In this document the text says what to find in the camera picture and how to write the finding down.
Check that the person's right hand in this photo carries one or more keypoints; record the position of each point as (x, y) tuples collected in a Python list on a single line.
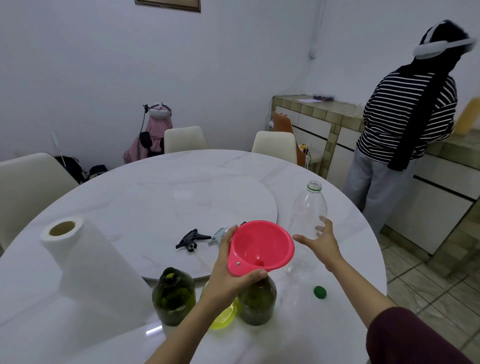
[(325, 249)]

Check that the person's left hand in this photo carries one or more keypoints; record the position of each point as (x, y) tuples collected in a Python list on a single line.
[(221, 281)]

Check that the person's left thumb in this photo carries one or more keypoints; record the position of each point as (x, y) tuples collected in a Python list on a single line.
[(255, 276)]

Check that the person's right thumb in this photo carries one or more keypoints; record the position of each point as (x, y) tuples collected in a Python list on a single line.
[(304, 240)]

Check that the pink plastic funnel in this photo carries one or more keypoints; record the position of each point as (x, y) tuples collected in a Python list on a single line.
[(258, 240)]

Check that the person's right forearm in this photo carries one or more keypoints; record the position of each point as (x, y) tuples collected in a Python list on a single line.
[(356, 292)]

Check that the person's left forearm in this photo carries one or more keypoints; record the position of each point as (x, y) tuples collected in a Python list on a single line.
[(191, 330)]

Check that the green glass bottle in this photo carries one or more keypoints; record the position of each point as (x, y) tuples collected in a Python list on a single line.
[(174, 300), (258, 302)]

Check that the clear plastic bottle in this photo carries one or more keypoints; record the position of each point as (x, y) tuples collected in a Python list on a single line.
[(307, 208)]

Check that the yellow plastic funnel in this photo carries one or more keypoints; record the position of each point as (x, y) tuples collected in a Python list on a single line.
[(225, 318)]

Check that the green bottle cap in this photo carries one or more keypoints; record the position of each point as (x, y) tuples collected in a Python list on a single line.
[(320, 292)]

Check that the grey spray nozzle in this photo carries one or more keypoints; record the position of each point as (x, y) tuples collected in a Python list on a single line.
[(217, 236)]

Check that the black spray trigger head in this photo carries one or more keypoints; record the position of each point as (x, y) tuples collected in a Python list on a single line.
[(187, 240)]

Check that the cream dining chair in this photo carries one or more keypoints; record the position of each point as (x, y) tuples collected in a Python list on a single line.
[(275, 146), (185, 139), (30, 187)]

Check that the white marble turntable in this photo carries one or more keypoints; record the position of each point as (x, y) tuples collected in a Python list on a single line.
[(168, 202)]

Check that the orange chair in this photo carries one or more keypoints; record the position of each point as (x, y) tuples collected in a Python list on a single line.
[(283, 123)]

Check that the tiled kitchen counter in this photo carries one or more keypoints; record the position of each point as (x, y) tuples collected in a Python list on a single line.
[(431, 210)]

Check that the white paper sheet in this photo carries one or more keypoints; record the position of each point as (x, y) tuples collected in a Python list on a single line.
[(308, 100)]

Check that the dark small items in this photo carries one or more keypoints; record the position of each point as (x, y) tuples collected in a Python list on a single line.
[(323, 98)]

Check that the maroon sleeve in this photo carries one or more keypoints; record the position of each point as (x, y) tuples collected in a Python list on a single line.
[(408, 341)]

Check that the white paper towel roll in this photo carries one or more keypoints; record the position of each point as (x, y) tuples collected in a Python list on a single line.
[(93, 270)]

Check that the pink cloth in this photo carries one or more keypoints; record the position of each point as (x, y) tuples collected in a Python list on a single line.
[(157, 131)]

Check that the black pouch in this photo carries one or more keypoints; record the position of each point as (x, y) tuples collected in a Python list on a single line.
[(145, 139)]

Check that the small black bag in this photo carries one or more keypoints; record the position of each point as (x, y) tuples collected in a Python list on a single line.
[(98, 171)]

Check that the large black bag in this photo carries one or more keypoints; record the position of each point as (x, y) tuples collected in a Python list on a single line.
[(73, 168)]

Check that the white stick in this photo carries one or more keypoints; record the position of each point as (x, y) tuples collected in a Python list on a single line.
[(59, 148)]

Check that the wooden picture frame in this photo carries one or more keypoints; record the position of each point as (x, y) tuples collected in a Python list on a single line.
[(168, 4)]

